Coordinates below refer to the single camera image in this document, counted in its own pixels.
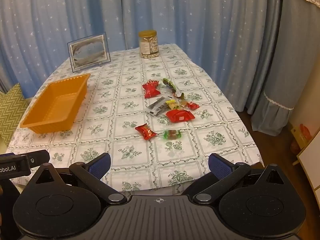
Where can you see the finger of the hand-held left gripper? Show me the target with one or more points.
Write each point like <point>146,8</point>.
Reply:
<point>40,158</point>

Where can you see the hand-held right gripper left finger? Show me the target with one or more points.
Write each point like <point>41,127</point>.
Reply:
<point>99,167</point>

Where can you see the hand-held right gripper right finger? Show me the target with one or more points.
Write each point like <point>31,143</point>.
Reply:
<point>221,167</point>

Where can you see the orange plastic tray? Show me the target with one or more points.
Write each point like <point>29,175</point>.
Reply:
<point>53,105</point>

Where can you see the red gold-print twisted candy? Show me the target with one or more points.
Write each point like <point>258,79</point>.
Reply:
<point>145,131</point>

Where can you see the green candy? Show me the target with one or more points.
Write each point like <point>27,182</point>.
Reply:
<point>172,134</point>

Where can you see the red snack packet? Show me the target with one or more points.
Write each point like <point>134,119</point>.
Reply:
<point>179,115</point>

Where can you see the small red candy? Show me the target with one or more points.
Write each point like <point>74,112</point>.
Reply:
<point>193,105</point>

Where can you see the small yellow candy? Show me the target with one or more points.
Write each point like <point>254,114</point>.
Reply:
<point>170,103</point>

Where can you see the silver black snack packet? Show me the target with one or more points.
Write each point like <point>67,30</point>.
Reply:
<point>157,106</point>

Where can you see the large red twisted candy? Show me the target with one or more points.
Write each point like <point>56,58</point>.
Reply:
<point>150,90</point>

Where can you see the long green snack packet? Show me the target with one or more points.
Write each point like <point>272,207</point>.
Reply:
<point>170,85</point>

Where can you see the green zigzag cushion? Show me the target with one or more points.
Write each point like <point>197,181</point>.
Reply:
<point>11,110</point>

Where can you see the orange cardboard box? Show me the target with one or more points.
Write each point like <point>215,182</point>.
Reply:
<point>301,135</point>

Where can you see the white wooden cabinet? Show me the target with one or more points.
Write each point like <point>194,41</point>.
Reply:
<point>311,160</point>

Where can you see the grey lace-trimmed furniture cover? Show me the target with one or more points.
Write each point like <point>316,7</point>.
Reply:
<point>287,55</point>

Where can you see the gold-lidded clear snack jar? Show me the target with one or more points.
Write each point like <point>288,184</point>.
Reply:
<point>148,45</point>

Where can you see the blue star-print curtain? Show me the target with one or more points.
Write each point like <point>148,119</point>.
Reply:
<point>180,10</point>

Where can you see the silver picture frame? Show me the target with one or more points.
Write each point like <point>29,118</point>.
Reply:
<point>88,51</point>

